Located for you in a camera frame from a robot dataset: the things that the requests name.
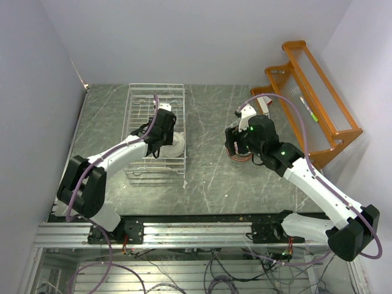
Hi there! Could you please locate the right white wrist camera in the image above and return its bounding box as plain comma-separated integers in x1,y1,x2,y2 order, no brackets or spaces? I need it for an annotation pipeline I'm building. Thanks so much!
235,104,257,132

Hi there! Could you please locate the white red eraser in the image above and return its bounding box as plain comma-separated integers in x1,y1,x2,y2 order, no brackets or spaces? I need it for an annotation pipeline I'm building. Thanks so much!
257,96,273,116

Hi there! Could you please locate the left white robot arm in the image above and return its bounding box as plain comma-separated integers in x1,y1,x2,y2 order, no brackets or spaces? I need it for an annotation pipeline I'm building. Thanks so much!
56,108,176,243

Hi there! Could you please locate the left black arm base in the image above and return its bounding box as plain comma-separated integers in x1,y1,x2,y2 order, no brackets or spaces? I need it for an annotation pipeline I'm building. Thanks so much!
87,216,145,244

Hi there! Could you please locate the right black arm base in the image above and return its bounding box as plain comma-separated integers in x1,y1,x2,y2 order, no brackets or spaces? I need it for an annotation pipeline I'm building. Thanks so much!
246,209,293,244

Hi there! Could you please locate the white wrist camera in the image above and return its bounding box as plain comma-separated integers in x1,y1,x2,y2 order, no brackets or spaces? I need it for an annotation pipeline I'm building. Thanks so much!
154,102,172,111
235,104,257,132

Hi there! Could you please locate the white wire dish rack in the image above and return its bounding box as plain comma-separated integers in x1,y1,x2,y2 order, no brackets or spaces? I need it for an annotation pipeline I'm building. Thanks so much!
122,83,186,181

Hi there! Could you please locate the aluminium mounting rail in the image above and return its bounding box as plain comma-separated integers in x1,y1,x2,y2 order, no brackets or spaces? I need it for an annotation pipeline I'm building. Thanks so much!
33,220,353,249

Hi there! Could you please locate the green tipped marker pen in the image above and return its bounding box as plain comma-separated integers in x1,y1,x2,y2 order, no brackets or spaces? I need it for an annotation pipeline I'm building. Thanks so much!
300,96,319,123

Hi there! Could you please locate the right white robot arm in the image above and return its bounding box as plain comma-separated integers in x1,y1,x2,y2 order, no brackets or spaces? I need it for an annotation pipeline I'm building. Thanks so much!
225,115,380,262

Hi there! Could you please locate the white handled soup bowl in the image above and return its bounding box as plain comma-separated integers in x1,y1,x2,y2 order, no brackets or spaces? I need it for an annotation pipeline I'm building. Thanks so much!
160,132,185,158

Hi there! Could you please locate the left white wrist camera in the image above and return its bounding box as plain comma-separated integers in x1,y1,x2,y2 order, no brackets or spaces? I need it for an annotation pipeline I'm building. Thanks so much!
154,102,172,111

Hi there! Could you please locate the orange wooden shelf rack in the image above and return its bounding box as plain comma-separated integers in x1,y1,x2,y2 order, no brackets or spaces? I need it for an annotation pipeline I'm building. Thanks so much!
251,40,363,170

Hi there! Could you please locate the red patterned bowl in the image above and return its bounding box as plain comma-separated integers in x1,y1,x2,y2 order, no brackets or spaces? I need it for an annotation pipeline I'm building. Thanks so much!
227,150,252,162

